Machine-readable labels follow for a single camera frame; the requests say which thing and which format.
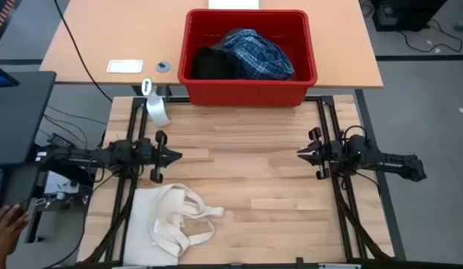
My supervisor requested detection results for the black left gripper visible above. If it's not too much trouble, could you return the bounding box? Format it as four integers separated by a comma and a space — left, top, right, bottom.
136, 130, 183, 184

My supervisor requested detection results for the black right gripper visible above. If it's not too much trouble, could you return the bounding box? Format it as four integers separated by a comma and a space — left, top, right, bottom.
296, 126, 344, 180

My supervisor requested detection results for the blue plaid garment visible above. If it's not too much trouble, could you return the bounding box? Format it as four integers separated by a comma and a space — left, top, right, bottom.
219, 28, 295, 81

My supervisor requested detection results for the red plastic laundry bin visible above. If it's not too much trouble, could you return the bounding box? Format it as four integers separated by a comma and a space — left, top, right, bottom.
177, 9, 318, 108

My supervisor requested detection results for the white spray bottle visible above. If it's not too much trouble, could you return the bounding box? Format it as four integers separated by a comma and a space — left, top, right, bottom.
140, 77, 172, 127

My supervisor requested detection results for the white canvas tote bag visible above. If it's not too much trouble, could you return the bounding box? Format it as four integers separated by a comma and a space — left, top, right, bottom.
122, 183, 226, 267

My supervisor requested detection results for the black garment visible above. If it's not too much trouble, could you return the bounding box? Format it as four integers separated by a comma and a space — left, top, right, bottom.
191, 45, 244, 80

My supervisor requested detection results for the white rectangular pad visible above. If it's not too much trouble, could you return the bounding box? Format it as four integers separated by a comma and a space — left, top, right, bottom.
106, 59, 145, 74

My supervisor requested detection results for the black power adapter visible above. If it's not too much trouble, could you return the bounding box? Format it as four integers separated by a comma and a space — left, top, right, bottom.
47, 133, 76, 150

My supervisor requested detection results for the light orange desk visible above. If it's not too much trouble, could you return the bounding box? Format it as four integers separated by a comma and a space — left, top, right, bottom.
40, 0, 385, 90

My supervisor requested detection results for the grey workstation desk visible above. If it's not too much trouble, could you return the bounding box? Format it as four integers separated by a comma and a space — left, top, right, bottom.
0, 164, 44, 259

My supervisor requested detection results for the dark grey flat panel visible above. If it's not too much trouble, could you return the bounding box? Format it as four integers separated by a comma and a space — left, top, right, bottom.
0, 70, 57, 167

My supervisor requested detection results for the black computer case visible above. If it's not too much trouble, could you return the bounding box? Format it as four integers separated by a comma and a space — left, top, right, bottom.
371, 0, 449, 33

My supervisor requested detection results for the computer monitor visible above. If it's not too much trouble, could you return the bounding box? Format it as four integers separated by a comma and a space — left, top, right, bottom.
0, 63, 20, 89

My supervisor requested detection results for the orange black striped strip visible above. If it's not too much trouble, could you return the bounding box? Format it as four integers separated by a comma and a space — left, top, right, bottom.
0, 0, 16, 40

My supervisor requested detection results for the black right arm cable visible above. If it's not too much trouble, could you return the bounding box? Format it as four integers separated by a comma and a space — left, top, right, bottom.
342, 125, 369, 150

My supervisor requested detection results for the black aluminium rig frame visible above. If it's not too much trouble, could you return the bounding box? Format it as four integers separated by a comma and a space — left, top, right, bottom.
81, 95, 399, 269

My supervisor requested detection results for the long black desk cable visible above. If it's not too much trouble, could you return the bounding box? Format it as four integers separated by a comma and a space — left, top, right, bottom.
53, 0, 114, 103

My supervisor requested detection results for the black floor cable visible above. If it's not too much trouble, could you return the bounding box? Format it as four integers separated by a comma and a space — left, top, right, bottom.
397, 18, 463, 53

